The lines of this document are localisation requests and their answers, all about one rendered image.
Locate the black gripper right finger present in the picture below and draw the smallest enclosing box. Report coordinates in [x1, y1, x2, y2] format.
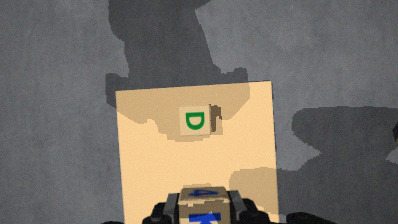
[227, 190, 336, 224]

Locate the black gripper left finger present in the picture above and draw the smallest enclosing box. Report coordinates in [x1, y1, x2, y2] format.
[102, 193, 180, 224]

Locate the tan square mat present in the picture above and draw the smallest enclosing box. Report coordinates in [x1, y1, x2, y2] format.
[116, 81, 279, 224]

